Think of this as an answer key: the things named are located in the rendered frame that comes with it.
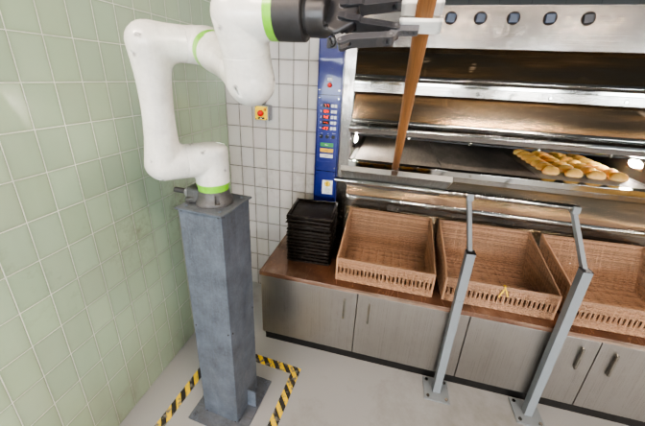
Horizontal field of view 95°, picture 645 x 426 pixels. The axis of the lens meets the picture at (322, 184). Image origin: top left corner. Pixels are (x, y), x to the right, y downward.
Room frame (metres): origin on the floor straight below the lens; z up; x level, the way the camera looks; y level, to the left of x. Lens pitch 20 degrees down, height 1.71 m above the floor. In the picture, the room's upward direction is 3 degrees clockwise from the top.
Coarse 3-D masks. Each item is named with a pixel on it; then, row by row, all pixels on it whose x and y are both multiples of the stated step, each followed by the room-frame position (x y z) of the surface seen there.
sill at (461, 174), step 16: (352, 160) 1.95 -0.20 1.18; (368, 160) 1.96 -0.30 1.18; (448, 176) 1.81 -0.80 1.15; (464, 176) 1.79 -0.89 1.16; (480, 176) 1.77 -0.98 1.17; (496, 176) 1.75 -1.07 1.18; (512, 176) 1.76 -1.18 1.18; (592, 192) 1.63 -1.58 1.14; (608, 192) 1.62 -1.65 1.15; (624, 192) 1.60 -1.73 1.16; (640, 192) 1.58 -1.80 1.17
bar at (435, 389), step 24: (432, 192) 1.47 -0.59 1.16; (456, 192) 1.45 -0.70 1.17; (576, 216) 1.31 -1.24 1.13; (576, 240) 1.24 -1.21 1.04; (456, 288) 1.24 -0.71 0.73; (576, 288) 1.11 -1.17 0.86; (456, 312) 1.21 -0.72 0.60; (576, 312) 1.10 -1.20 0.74; (552, 336) 1.14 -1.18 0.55; (552, 360) 1.10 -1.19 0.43; (432, 384) 1.25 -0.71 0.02; (528, 408) 1.11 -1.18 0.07
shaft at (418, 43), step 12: (420, 0) 0.54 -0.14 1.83; (432, 0) 0.53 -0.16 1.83; (420, 12) 0.56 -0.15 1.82; (432, 12) 0.56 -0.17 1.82; (420, 36) 0.60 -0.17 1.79; (420, 48) 0.62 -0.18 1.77; (408, 60) 0.68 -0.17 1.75; (420, 60) 0.66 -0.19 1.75; (408, 72) 0.70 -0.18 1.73; (408, 84) 0.73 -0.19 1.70; (408, 96) 0.77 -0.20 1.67; (408, 108) 0.83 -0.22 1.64; (408, 120) 0.89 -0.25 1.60; (396, 144) 1.07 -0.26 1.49; (396, 156) 1.17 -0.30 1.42; (396, 168) 1.31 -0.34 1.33
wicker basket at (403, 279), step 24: (360, 216) 1.88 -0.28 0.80; (384, 216) 1.85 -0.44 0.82; (408, 216) 1.82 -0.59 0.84; (360, 240) 1.83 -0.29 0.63; (384, 240) 1.80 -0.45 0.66; (408, 240) 1.77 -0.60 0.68; (432, 240) 1.59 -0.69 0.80; (336, 264) 1.46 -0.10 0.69; (360, 264) 1.43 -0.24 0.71; (384, 264) 1.62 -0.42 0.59; (408, 264) 1.63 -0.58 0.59; (432, 264) 1.44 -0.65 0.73; (384, 288) 1.39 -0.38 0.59; (408, 288) 1.37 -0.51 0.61; (432, 288) 1.34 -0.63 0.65
